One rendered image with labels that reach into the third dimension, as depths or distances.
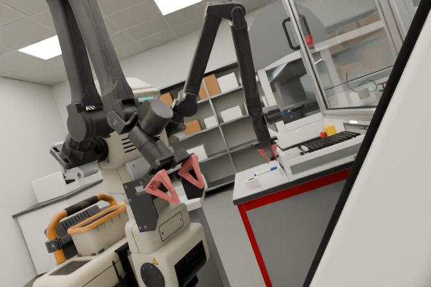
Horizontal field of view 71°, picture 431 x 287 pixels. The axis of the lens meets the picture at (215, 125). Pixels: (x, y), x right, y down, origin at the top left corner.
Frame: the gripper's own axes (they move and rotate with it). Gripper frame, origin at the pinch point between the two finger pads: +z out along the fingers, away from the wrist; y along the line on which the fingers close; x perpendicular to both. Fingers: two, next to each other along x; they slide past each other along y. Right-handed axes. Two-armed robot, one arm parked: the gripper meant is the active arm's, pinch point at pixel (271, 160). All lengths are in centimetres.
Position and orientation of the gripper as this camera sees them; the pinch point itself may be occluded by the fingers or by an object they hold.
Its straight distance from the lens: 129.4
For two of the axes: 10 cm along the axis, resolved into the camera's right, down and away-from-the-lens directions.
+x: 0.8, -0.4, 10.0
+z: 3.3, 9.4, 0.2
